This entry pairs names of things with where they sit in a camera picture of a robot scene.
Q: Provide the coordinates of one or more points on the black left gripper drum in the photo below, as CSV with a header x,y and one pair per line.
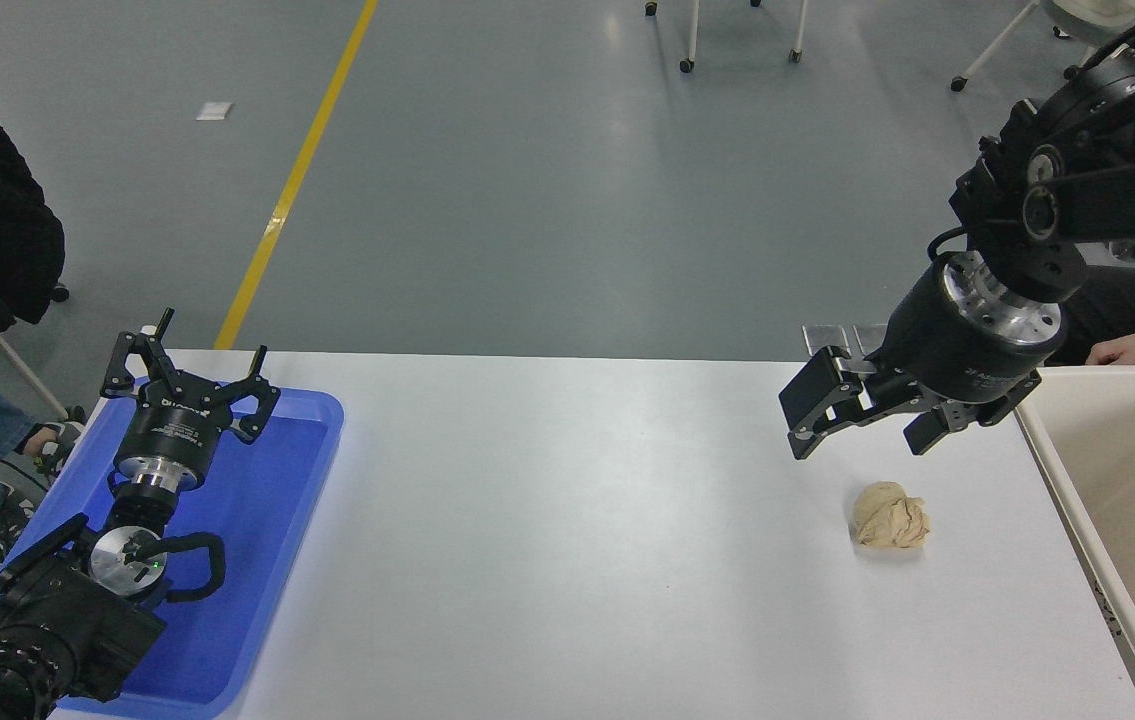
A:
x,y
172,430

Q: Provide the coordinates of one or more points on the metal floor plate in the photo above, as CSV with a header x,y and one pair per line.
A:
x,y
870,338
822,336

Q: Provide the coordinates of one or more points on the tan paper ball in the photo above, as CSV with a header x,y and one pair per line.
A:
x,y
889,516

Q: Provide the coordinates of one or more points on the white wheeled stand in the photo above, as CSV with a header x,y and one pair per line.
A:
x,y
691,35

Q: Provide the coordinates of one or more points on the person's hand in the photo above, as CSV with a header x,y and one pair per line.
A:
x,y
1127,350

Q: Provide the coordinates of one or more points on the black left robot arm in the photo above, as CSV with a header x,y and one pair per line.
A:
x,y
57,620

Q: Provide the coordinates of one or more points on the white wheeled office chair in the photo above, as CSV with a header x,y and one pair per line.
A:
x,y
992,45

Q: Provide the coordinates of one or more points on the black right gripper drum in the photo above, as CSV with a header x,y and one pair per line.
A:
x,y
957,350

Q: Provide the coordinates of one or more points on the blue plastic tray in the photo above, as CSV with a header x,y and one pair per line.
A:
x,y
257,520

